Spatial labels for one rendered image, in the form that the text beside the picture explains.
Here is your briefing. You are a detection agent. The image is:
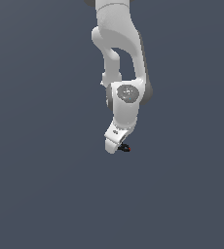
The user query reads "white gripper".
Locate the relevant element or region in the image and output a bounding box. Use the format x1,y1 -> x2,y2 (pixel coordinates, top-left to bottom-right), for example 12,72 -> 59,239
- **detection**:
103,119 -> 132,155

